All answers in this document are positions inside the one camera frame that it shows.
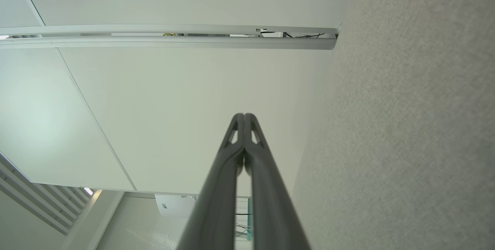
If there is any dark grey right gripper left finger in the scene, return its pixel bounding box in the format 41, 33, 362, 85
176, 113, 245, 250

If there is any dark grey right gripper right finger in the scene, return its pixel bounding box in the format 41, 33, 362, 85
244, 113, 312, 250

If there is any white box device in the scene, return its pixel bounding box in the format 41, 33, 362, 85
155, 194, 198, 218

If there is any white slatted panel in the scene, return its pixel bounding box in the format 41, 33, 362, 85
0, 151, 95, 236

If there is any thin black cable in post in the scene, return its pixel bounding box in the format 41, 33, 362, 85
260, 29, 326, 39

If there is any grey partition joint post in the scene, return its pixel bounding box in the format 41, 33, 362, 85
0, 23, 340, 50

